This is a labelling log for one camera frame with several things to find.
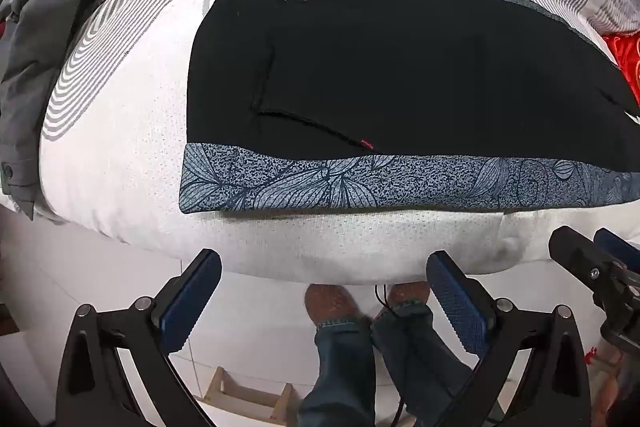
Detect black cable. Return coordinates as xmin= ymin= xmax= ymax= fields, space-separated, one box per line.
xmin=374 ymin=284 xmax=408 ymax=427

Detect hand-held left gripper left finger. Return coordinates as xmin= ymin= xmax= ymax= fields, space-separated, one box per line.
xmin=55 ymin=248 xmax=223 ymax=427

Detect person's left leg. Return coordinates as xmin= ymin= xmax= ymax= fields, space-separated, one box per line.
xmin=298 ymin=314 xmax=377 ymax=427

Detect person's brown slipper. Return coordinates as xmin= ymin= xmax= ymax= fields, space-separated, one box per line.
xmin=304 ymin=283 xmax=360 ymax=327
xmin=387 ymin=281 xmax=432 ymax=309

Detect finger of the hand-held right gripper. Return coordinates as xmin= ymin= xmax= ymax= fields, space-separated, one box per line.
xmin=594 ymin=228 xmax=640 ymax=275
xmin=548 ymin=227 xmax=613 ymax=294

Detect person's left brown slipper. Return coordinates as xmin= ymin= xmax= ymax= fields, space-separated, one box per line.
xmin=304 ymin=283 xmax=360 ymax=327

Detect grey jacket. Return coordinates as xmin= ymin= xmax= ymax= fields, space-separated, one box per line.
xmin=0 ymin=0 xmax=103 ymax=222

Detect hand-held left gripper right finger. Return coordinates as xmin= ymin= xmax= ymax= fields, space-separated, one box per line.
xmin=426 ymin=251 xmax=593 ymax=427

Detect black shorts with patterned hem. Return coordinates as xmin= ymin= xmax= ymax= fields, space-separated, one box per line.
xmin=179 ymin=0 xmax=640 ymax=214

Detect red embroidered cushion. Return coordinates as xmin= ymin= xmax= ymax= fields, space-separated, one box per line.
xmin=601 ymin=32 xmax=640 ymax=105

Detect white mattress with grey rings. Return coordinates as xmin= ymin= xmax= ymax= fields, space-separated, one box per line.
xmin=40 ymin=0 xmax=640 ymax=285

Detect wooden frame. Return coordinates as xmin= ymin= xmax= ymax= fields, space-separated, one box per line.
xmin=201 ymin=366 xmax=302 ymax=424

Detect person's legs in jeans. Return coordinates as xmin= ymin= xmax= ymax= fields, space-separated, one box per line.
xmin=372 ymin=299 xmax=482 ymax=427

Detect person's right brown slipper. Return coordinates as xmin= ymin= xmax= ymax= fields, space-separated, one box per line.
xmin=387 ymin=281 xmax=432 ymax=309

